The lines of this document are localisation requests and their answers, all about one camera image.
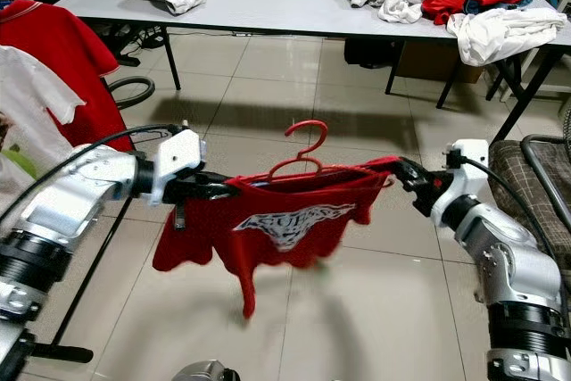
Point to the red printed t-shirt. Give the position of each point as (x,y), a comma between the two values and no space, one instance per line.
(223,238)

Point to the red plastic hanger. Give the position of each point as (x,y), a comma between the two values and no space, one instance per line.
(308,122)

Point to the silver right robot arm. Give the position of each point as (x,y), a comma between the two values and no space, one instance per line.
(500,256)

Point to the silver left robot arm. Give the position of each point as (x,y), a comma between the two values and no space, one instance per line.
(89,198)

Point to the brown cardboard box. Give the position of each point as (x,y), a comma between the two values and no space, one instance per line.
(442,60)

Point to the black bag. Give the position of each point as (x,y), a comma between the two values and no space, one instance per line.
(370,53)

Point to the white printed t-shirt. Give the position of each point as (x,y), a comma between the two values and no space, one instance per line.
(31,109)

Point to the grey robot knee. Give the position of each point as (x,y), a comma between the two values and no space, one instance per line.
(205,372)

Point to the red polo shirt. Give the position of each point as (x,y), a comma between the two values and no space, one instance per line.
(62,60)

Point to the blue denim garment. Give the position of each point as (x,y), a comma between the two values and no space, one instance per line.
(522,2)

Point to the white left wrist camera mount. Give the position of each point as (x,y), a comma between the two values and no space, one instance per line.
(178,158)

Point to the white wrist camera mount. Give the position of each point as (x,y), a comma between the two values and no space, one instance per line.
(178,158)
(464,171)

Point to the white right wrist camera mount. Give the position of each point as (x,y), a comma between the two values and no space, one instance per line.
(464,171)

